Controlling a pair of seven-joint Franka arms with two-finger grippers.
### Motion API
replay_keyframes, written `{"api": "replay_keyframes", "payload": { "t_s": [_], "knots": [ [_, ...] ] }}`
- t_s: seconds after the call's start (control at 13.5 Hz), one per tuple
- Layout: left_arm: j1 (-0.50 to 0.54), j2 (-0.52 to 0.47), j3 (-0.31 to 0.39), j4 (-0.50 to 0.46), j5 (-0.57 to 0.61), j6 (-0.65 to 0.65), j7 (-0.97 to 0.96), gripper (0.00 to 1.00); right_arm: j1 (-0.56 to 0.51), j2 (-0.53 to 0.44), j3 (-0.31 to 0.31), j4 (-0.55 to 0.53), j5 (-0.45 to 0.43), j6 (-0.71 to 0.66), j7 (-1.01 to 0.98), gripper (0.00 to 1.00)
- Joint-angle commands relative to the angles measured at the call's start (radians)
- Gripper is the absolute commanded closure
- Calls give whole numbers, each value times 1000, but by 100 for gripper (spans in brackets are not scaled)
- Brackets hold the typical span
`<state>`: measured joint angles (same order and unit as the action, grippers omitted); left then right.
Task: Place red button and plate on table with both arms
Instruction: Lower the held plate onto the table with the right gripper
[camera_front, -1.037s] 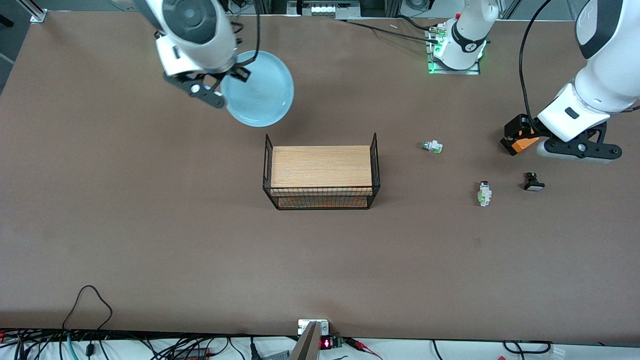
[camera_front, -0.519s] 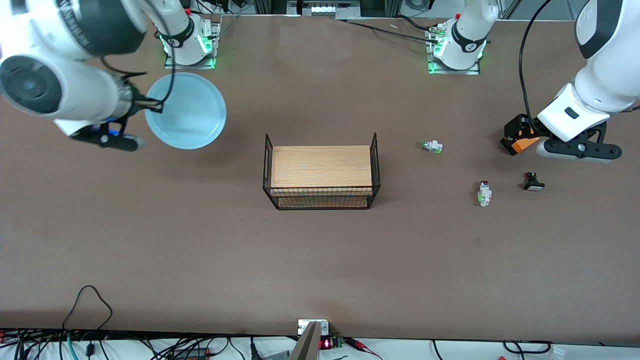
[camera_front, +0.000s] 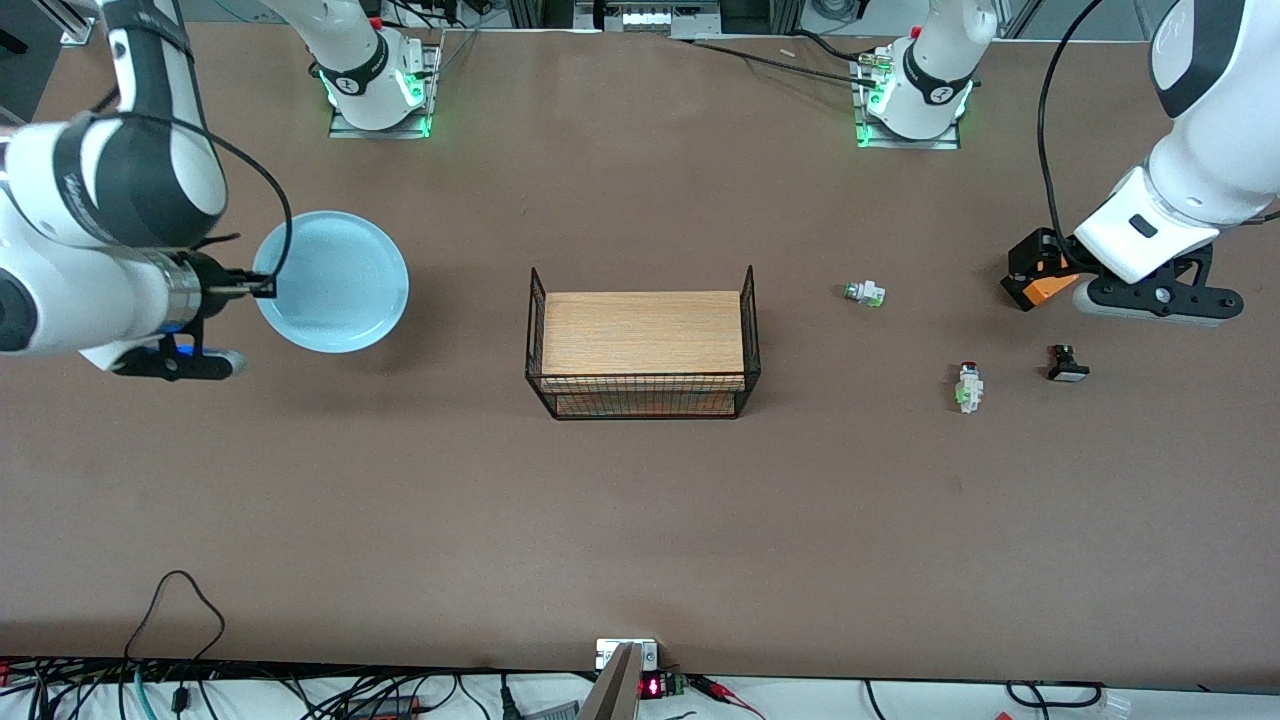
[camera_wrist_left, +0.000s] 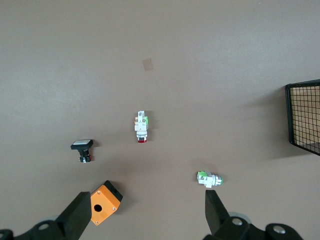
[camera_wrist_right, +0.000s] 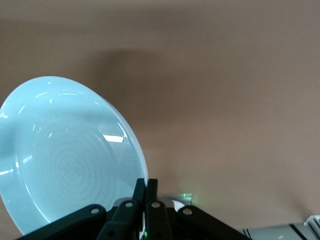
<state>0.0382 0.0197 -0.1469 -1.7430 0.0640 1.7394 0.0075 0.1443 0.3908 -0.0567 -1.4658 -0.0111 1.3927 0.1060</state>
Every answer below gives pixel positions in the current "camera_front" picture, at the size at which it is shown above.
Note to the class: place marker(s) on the small white box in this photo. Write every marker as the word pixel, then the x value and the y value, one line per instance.
pixel 625 652

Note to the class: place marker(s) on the white power strip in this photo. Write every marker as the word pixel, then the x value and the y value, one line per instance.
pixel 648 18

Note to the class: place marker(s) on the wooden shelf insert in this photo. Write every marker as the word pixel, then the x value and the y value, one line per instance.
pixel 640 330

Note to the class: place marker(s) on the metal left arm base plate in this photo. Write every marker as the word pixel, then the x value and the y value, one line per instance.
pixel 870 141

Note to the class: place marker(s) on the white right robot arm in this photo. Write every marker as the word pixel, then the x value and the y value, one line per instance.
pixel 120 180

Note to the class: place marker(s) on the white push button green cap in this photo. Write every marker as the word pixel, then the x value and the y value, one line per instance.
pixel 865 293

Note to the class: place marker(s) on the red test leads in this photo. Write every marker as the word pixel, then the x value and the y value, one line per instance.
pixel 725 692

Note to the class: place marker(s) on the red display circuit board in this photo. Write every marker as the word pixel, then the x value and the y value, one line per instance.
pixel 655 687

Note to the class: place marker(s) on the white push button red cap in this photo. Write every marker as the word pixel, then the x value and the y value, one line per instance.
pixel 968 388

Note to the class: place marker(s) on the black square push button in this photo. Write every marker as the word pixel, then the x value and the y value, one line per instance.
pixel 1067 367

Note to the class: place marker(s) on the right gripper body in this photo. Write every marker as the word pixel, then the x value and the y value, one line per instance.
pixel 207 281

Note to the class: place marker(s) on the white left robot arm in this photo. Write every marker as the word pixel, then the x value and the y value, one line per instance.
pixel 1220 150

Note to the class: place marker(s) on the grey metal bar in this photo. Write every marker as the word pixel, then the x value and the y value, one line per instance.
pixel 615 692

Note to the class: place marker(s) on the light blue plate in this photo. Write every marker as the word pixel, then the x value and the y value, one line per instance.
pixel 335 285

